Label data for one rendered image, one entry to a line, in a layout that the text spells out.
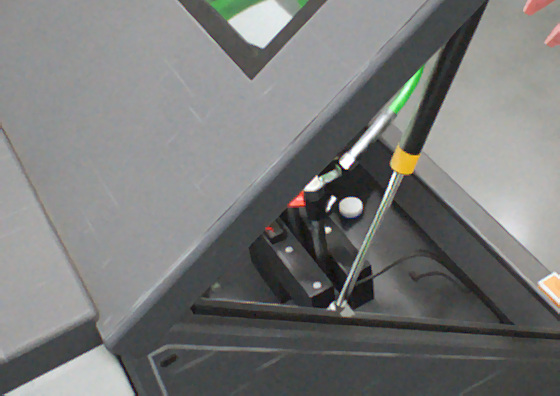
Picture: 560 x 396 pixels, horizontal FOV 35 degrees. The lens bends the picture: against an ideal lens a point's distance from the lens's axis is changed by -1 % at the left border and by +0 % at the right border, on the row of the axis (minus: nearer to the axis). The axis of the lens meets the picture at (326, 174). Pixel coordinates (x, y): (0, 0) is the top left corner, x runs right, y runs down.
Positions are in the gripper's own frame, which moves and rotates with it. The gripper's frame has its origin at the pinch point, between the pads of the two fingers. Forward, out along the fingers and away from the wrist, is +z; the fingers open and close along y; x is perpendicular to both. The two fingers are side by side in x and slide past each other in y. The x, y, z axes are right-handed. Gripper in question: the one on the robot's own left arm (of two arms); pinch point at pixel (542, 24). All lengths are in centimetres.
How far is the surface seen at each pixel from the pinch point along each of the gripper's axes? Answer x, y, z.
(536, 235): 138, -38, 72
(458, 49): -34.1, 19.1, -3.3
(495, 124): 154, -83, 72
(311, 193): -3.7, -1.8, 35.5
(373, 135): 0.9, -5.1, 26.2
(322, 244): 4.1, 0.4, 42.8
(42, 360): -54, 29, 23
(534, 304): 27.1, 16.4, 29.9
